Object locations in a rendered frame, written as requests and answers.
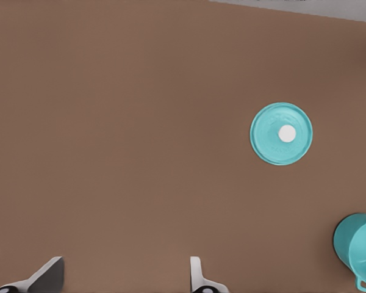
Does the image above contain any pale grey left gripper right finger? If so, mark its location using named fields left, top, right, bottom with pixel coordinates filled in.
left=190, top=256, right=230, bottom=293

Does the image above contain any teal cooking pot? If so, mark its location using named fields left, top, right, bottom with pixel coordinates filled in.
left=332, top=212, right=366, bottom=292

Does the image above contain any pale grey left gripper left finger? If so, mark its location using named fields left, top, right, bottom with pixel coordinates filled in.
left=0, top=256, right=65, bottom=293

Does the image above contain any teal pot lid white knob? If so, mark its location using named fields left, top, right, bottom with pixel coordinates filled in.
left=249, top=102, right=314, bottom=167

